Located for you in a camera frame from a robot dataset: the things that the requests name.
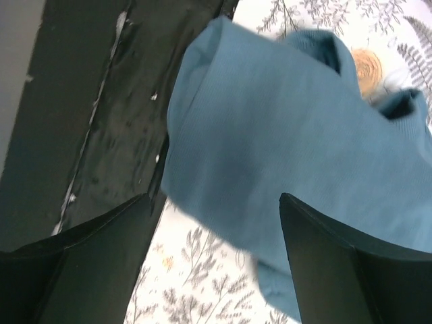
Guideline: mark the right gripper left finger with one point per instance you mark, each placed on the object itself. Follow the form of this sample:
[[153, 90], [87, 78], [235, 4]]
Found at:
[[83, 275]]

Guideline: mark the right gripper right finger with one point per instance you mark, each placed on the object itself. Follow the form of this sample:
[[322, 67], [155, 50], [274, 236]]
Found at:
[[342, 275]]

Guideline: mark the blue tank top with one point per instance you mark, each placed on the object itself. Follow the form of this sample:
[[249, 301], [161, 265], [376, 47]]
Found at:
[[251, 118]]

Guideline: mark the floral tablecloth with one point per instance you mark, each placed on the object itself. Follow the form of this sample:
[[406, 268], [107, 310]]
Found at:
[[190, 275]]

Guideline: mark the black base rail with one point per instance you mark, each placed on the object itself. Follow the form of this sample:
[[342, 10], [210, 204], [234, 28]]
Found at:
[[84, 93]]

